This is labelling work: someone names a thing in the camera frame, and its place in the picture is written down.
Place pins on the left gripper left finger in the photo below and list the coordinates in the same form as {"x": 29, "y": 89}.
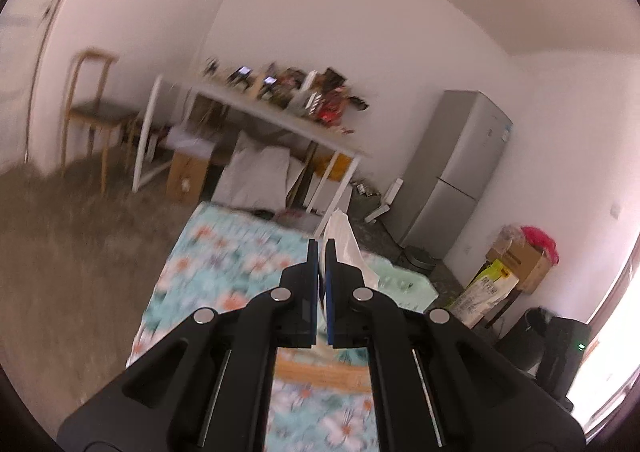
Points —
{"x": 206, "y": 385}

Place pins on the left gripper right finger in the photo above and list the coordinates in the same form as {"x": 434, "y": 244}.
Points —
{"x": 436, "y": 385}

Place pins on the white plastic spoon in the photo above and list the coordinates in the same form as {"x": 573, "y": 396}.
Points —
{"x": 347, "y": 249}

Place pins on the mint green utensil holder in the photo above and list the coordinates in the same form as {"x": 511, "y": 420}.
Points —
{"x": 410, "y": 290}

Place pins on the black trash bin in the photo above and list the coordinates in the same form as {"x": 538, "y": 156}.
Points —
{"x": 523, "y": 344}

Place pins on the yellow rice bag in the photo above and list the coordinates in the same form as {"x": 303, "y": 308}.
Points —
{"x": 488, "y": 288}

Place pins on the floral turquoise tablecloth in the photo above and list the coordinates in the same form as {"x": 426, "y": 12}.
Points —
{"x": 321, "y": 397}

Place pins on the grey rice cooker pot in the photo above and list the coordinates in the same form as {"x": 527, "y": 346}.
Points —
{"x": 417, "y": 260}

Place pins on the cardboard box with red bag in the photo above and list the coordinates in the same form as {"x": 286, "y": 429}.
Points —
{"x": 528, "y": 252}

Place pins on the cardboard box under desk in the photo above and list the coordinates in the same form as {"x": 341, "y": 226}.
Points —
{"x": 186, "y": 178}

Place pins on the white sack under desk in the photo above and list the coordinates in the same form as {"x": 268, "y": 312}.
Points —
{"x": 255, "y": 178}

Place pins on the silver refrigerator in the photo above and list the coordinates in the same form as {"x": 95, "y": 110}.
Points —
{"x": 448, "y": 174}

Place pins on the yellow bag under desk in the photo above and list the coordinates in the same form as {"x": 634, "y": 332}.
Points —
{"x": 338, "y": 170}

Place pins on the grey box under desk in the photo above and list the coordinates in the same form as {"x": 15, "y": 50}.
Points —
{"x": 182, "y": 141}

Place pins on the white desk wooden top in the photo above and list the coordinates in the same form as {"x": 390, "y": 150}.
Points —
{"x": 262, "y": 121}

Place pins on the wooden chair black seat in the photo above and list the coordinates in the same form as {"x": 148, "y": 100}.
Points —
{"x": 97, "y": 114}

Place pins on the red snack bag on desk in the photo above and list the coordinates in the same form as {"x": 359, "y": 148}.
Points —
{"x": 332, "y": 107}

